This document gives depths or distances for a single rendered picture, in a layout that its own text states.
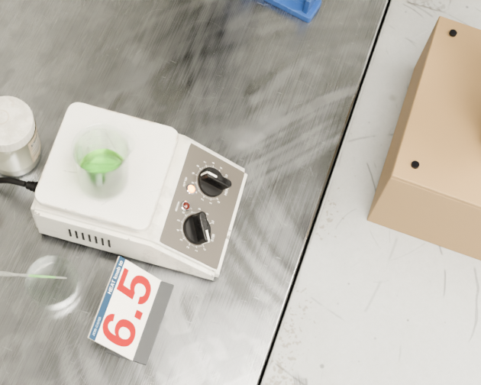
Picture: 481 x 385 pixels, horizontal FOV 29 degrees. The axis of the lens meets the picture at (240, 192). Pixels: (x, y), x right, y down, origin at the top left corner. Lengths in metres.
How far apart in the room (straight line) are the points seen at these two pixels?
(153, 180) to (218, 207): 0.08
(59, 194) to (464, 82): 0.44
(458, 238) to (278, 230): 0.19
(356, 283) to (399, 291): 0.05
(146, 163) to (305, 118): 0.23
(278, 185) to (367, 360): 0.22
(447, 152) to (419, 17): 0.27
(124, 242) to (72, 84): 0.23
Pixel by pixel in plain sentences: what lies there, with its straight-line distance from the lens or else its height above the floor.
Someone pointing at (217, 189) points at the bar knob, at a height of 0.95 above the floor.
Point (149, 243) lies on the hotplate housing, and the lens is 0.93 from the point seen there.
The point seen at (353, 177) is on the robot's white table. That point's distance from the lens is 1.05.
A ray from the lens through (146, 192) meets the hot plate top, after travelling 0.92.
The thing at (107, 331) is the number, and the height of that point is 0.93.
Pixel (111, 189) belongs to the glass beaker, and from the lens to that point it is 0.89.
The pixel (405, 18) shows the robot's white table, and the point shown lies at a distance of 1.18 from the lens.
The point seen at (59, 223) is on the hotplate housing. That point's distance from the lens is 0.95.
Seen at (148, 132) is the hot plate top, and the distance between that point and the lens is 0.95.
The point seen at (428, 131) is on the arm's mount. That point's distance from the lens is 0.96.
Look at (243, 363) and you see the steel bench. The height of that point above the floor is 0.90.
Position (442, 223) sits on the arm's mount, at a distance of 0.99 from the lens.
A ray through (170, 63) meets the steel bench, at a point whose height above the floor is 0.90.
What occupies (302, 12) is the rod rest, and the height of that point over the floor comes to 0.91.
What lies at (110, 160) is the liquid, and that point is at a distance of 0.91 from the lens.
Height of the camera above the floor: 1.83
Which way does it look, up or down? 66 degrees down
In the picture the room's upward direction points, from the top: 12 degrees clockwise
